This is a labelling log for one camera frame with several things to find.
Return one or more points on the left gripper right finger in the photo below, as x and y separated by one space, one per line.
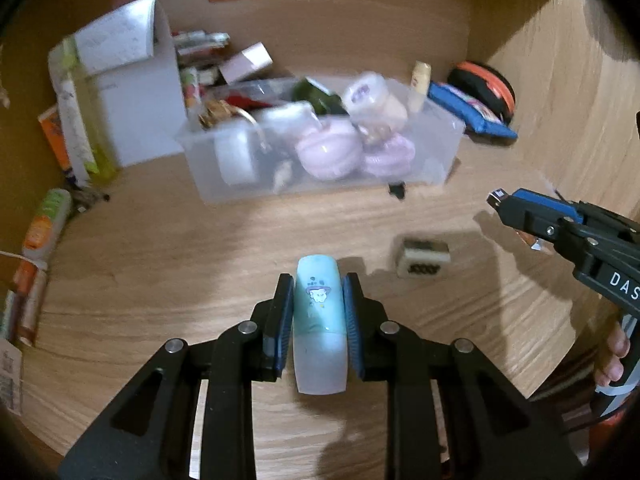
451 413

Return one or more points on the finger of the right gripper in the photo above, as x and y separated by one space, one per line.
535 225
563 209

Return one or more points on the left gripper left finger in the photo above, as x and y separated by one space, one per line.
145 432

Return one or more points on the teal cartoon tube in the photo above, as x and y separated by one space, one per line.
320 349

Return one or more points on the dark green bottle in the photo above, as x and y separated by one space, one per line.
324 101

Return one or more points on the white cylindrical jar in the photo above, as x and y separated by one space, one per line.
235 154

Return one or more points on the red gold ornament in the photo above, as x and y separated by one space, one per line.
215 111

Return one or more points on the white tape roll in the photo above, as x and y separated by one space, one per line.
369 95

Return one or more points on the person right hand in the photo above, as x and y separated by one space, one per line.
615 346

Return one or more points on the black orange round case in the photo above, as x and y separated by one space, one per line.
486 84

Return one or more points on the cream lotion bottle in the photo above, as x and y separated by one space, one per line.
419 85

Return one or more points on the green orange snack packet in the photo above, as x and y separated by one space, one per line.
47 225

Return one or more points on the clear plastic storage bin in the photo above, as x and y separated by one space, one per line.
314 153

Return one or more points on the pink small box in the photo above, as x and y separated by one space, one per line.
249 62

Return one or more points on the orange book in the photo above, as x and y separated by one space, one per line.
51 126

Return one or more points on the white open book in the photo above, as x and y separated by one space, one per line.
118 89

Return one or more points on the stack of books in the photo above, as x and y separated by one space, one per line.
199 54

